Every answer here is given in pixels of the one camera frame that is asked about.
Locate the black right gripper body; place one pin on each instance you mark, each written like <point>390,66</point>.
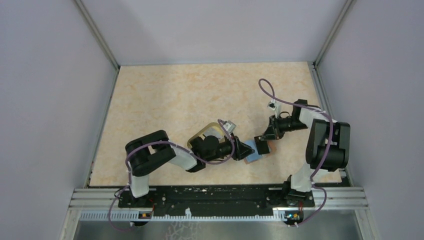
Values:
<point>288,124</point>

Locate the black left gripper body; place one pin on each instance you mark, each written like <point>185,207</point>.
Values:
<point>225,147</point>

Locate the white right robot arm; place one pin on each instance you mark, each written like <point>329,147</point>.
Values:
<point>327,149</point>

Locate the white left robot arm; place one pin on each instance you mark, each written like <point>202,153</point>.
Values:
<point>146,154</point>

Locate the beige oval tray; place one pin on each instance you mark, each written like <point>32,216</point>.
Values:
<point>211,129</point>

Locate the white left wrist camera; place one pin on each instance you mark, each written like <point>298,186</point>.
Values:
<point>229,126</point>

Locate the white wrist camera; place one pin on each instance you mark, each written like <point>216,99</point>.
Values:
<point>229,126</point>
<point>275,107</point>

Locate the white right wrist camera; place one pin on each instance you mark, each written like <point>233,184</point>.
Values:
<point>275,107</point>

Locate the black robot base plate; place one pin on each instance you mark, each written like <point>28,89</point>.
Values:
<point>245,200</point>

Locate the white slotted cable duct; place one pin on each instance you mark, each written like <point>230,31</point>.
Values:
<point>136,216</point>

